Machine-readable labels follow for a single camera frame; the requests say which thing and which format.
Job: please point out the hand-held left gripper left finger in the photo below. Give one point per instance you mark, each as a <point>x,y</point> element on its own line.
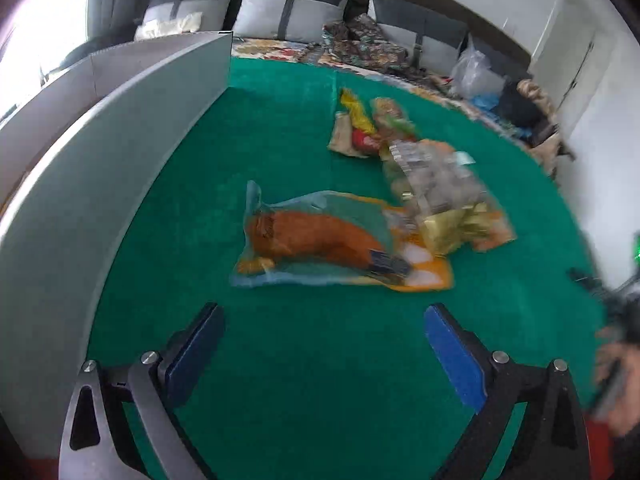
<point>195,355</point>

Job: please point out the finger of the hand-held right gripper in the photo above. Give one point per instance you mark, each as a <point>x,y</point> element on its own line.
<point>587,282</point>

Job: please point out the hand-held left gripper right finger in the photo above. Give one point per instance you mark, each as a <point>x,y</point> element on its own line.
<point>452,355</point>

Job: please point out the person's right hand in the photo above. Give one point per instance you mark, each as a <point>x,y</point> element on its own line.
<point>627,410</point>

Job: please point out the leopard print cloth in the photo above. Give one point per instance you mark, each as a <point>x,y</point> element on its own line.
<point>547,145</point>

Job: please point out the clear bag with orange sausage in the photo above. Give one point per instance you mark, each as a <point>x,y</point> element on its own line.
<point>310,237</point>

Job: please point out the clear bag of wrapped candies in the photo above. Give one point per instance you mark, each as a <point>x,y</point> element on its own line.
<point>440,190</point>

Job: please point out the black bag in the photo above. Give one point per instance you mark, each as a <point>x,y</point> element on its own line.
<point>517,105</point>

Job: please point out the blue plastic packets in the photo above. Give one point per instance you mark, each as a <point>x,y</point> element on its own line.
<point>486,101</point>

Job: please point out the grey folding board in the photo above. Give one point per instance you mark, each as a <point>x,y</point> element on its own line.
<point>100,160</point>

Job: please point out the white wardrobe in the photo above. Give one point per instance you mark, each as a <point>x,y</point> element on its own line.
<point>575,50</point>

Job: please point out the small brown patterned snack packet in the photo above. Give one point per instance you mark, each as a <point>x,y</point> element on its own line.
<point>392,120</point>

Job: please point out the clear plastic bag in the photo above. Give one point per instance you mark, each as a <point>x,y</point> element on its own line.
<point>475,67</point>

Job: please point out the green cloth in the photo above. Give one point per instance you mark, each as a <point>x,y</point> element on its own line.
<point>280,110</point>

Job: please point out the yellow snack packet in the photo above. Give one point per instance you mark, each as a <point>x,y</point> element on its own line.
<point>356,110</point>

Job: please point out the grey and white pillow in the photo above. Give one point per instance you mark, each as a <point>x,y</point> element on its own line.
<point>200,0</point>
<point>400,22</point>
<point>310,15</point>

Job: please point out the dark patterned blanket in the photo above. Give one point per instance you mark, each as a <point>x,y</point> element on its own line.
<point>370,42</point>

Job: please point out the small cream cushion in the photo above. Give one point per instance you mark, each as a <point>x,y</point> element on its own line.
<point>170,25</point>

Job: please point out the grey curtain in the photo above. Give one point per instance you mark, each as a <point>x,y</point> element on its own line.
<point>112,0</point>

